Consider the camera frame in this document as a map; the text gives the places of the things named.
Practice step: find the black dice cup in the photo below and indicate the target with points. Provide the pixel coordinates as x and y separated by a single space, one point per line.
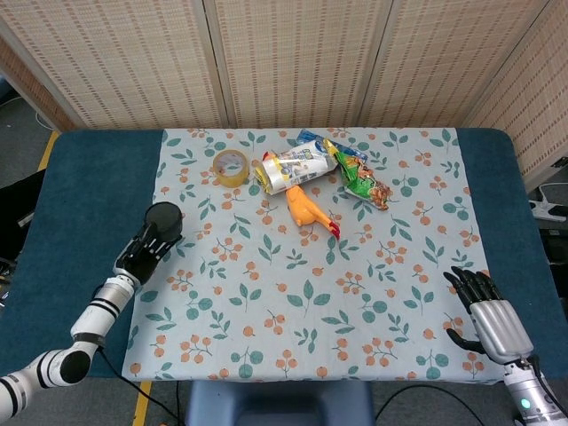
164 217

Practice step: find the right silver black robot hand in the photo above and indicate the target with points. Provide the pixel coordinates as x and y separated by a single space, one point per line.
499 328

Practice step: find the floral leaf print tablecloth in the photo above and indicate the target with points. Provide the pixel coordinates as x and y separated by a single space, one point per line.
288 310

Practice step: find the orange rubber chicken toy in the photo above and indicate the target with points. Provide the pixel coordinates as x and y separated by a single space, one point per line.
304 208

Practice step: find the bamboo folding screen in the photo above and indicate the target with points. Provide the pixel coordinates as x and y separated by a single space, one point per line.
288 57

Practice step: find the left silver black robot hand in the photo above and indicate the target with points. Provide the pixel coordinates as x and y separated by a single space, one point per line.
139 262

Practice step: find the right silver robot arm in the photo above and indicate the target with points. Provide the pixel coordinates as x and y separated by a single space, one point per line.
530 395

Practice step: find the yellow clear tape roll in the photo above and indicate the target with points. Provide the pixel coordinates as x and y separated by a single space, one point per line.
222 175

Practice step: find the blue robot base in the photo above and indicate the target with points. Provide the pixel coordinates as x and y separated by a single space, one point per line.
279 406

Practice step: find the blue snack packet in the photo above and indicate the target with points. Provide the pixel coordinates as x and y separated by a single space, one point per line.
310 135

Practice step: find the white trash bag roll pack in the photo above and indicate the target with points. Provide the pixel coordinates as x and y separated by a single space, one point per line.
293 168

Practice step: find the green snack bag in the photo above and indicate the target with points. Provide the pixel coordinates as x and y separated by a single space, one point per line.
359 177

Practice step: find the dark blue felt table cover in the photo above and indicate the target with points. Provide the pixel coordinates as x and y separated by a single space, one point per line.
80 199

